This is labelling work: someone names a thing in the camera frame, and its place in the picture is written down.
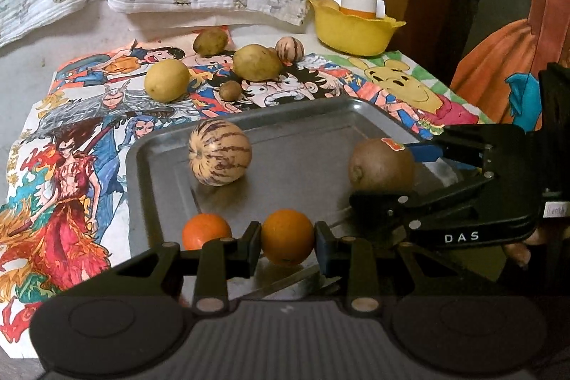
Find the large striped pepino melon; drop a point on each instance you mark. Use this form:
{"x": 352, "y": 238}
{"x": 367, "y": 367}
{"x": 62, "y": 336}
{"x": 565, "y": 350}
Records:
{"x": 219, "y": 153}

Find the large brown potato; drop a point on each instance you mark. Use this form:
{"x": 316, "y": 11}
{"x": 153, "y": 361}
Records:
{"x": 257, "y": 62}

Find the metal tray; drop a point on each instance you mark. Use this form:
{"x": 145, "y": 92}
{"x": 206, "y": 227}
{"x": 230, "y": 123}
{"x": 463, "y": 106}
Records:
{"x": 303, "y": 148}

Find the small reddish mandarin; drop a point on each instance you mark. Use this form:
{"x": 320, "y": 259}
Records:
{"x": 205, "y": 231}

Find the person's right hand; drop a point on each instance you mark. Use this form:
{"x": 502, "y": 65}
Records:
{"x": 520, "y": 254}

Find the orange dress picture cloth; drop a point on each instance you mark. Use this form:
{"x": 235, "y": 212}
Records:
{"x": 503, "y": 64}

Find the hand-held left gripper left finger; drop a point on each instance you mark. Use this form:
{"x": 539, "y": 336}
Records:
{"x": 254, "y": 241}

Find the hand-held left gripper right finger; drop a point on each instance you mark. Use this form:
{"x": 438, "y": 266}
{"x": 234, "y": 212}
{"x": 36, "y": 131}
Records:
{"x": 321, "y": 247}

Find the brown kiwi with red sticker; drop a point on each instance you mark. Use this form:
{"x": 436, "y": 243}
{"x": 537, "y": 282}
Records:
{"x": 378, "y": 168}

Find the yellow-brown pear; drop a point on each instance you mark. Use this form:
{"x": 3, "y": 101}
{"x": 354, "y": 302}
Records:
{"x": 210, "y": 41}

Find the small brown kiwi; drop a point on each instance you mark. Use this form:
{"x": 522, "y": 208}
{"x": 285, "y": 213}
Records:
{"x": 230, "y": 90}

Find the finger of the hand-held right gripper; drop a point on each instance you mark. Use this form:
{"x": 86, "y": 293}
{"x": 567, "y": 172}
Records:
{"x": 423, "y": 151}
{"x": 387, "y": 204}

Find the large orange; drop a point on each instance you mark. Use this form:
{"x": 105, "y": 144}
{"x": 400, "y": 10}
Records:
{"x": 287, "y": 235}

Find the yellow lemon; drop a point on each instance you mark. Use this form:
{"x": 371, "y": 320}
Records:
{"x": 166, "y": 80}

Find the small striped pepino melon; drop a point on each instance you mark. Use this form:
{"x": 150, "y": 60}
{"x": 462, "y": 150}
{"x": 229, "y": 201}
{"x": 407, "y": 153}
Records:
{"x": 289, "y": 49}

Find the small white bottle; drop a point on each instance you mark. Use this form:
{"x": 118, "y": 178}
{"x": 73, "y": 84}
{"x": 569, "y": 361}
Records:
{"x": 381, "y": 9}

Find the yellow plastic bowl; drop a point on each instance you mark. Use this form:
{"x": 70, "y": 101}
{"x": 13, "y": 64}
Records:
{"x": 352, "y": 35}

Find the anime character drawings collage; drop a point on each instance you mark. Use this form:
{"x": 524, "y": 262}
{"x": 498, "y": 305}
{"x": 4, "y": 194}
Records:
{"x": 80, "y": 157}

